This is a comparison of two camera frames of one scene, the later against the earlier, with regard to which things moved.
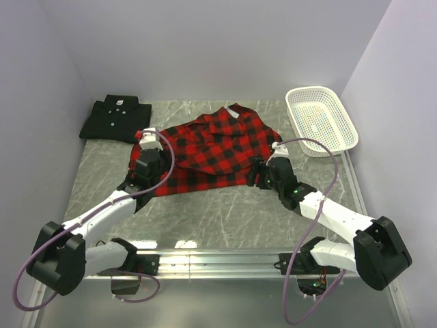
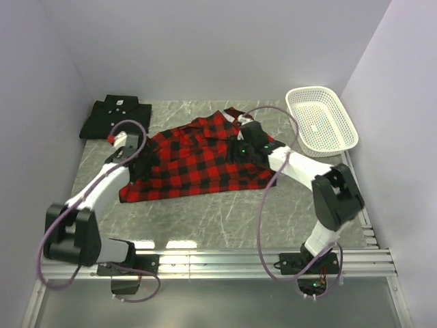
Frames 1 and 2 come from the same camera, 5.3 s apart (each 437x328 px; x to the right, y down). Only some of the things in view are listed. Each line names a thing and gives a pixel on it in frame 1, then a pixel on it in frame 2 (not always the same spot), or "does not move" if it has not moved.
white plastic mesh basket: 315,113 does not move
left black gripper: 166,156 → 151,161
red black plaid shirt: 212,151 does not move
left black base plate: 143,264 does not move
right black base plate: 305,264 does not move
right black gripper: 263,168 → 233,144
